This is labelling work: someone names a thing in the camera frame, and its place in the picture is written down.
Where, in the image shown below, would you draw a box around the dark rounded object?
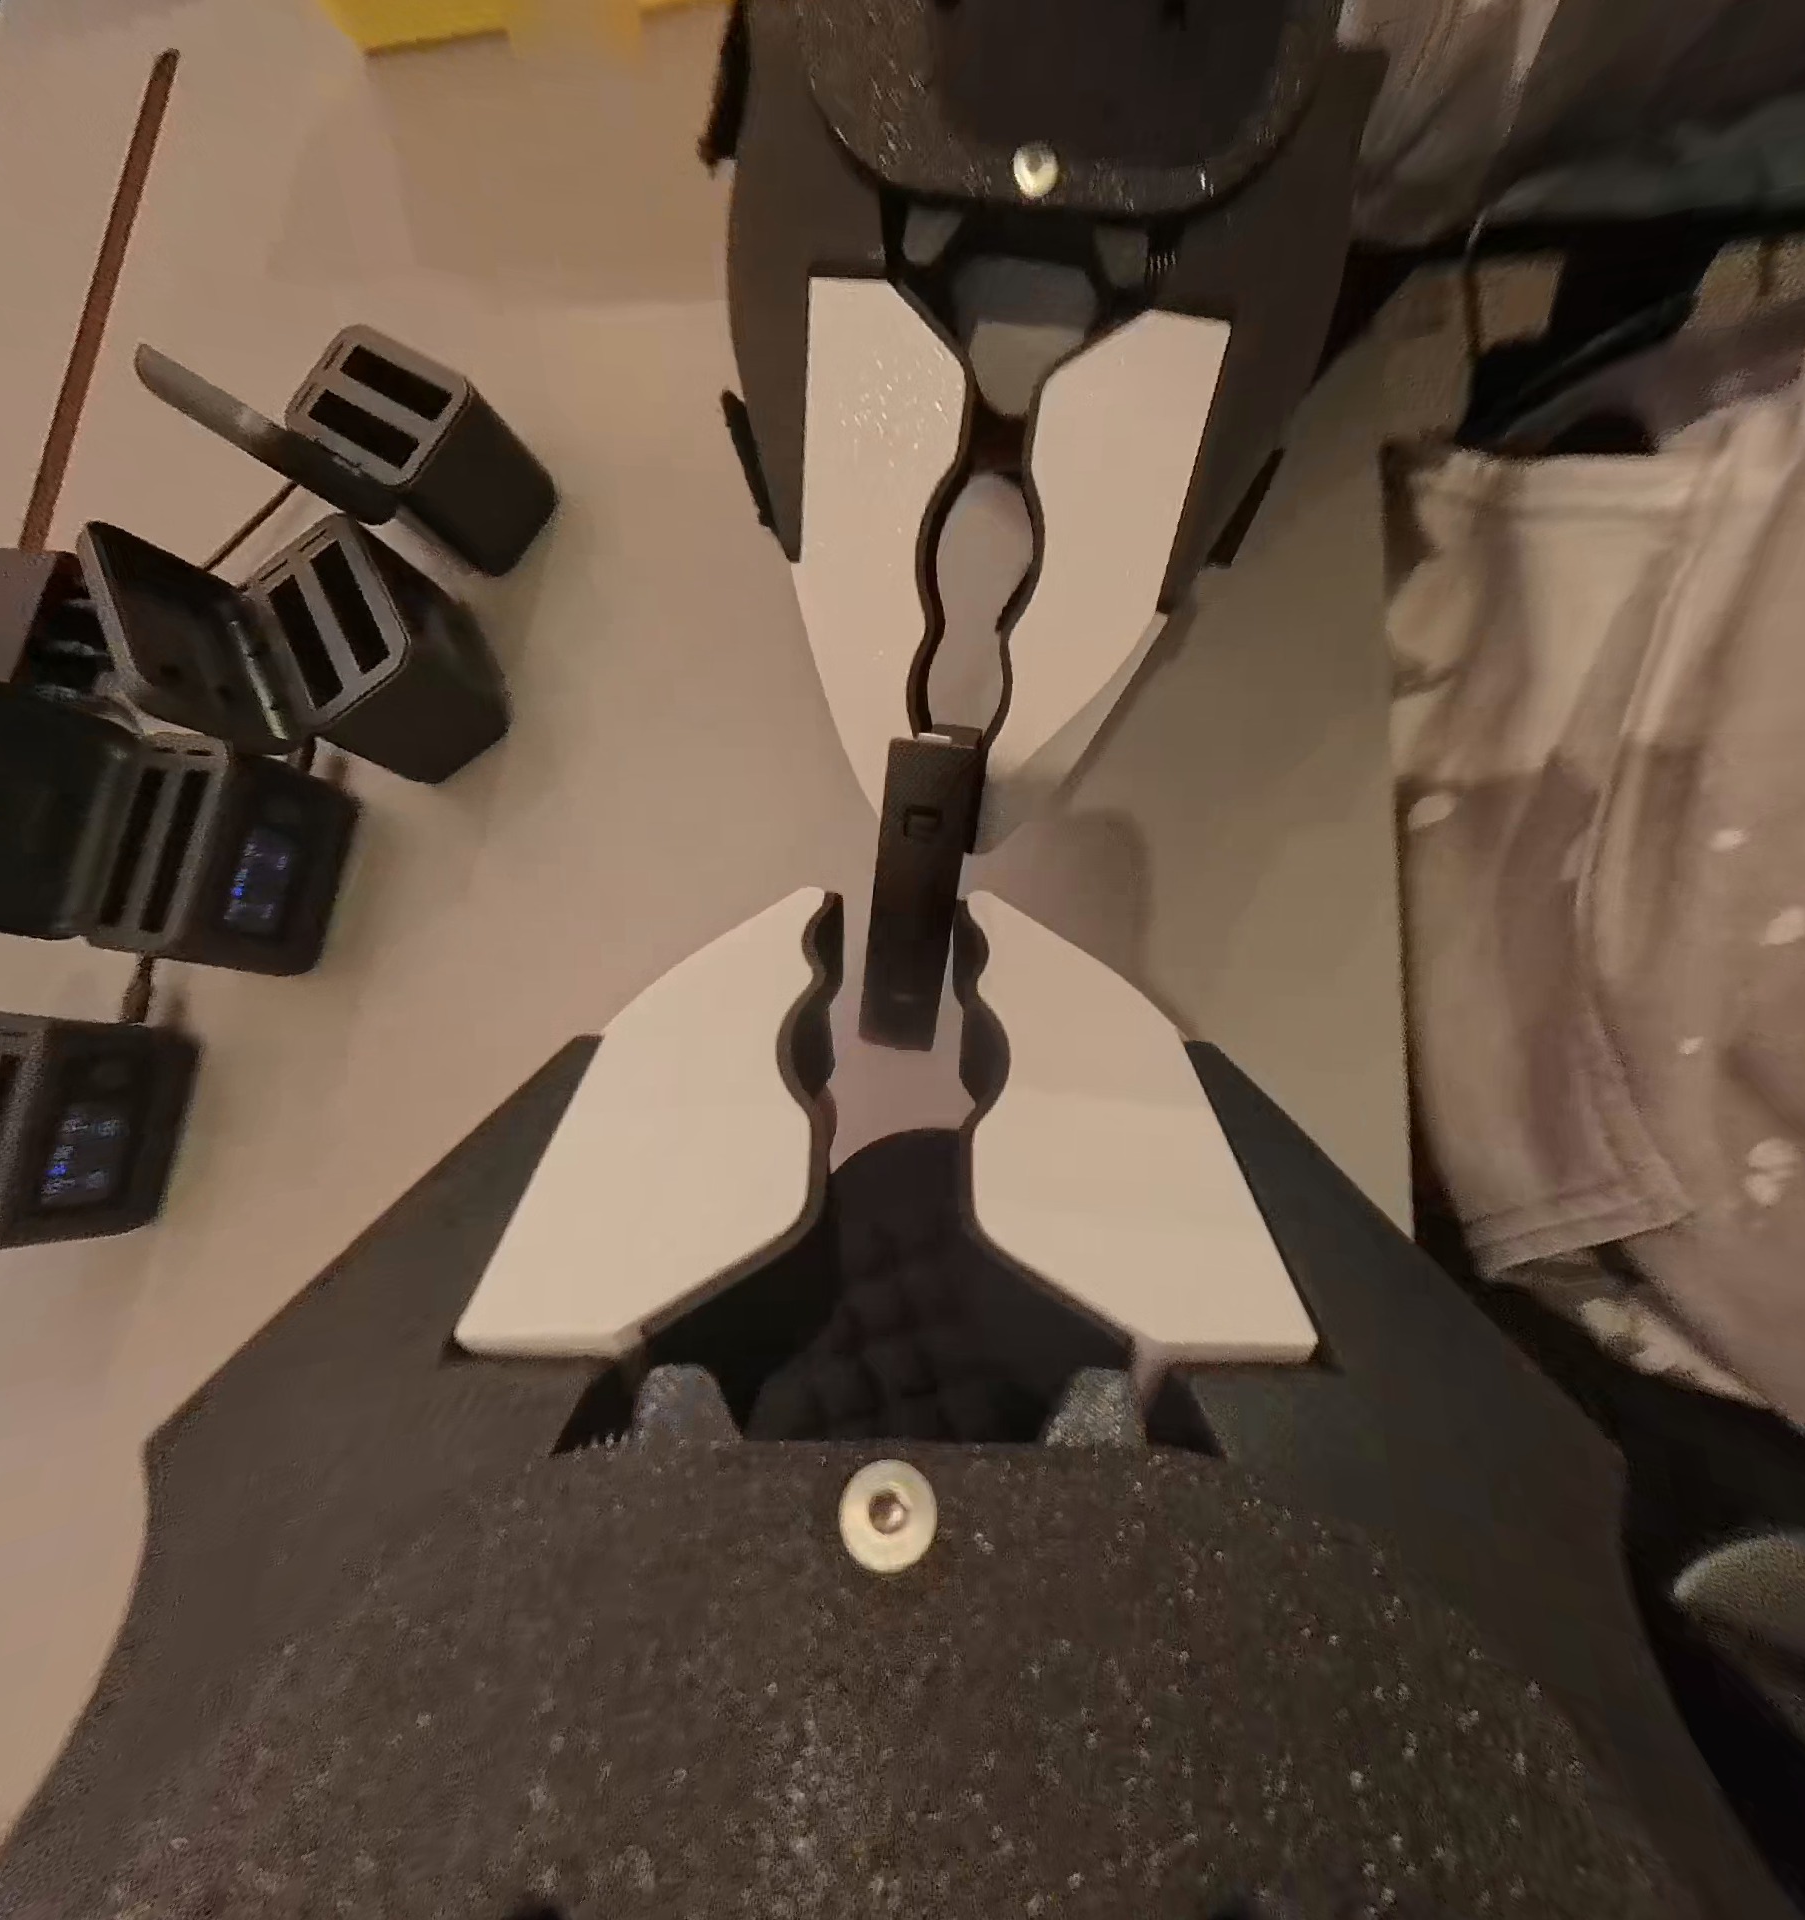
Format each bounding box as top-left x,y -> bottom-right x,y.
745,1123 -> 1060,1446

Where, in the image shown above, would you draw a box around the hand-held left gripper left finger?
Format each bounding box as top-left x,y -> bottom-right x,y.
452,883 -> 845,1360

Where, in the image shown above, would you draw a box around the black charger cable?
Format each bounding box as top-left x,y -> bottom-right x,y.
201,481 -> 305,575

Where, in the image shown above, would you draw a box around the yellow plastic bin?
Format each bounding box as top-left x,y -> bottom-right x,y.
316,0 -> 739,60

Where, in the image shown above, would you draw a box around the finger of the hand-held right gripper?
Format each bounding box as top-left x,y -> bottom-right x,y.
788,276 -> 979,789
974,305 -> 1241,854

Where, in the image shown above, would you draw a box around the black power adapter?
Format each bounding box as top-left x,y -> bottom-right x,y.
0,543 -> 93,696

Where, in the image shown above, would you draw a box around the black battery charger case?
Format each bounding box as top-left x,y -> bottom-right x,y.
0,1007 -> 202,1253
0,682 -> 364,978
75,513 -> 514,789
135,321 -> 558,579

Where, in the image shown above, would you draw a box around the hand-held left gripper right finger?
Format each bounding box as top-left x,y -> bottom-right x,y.
957,893 -> 1320,1368

